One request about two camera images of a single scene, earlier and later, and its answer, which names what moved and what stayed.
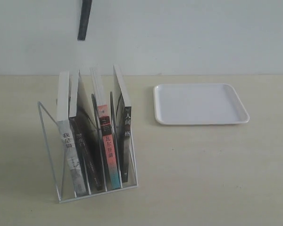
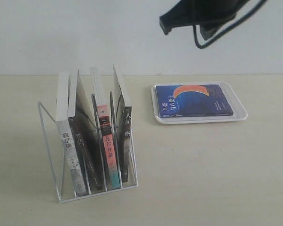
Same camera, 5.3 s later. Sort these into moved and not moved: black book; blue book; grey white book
Moved: blue book
Not moved: grey white book; black book
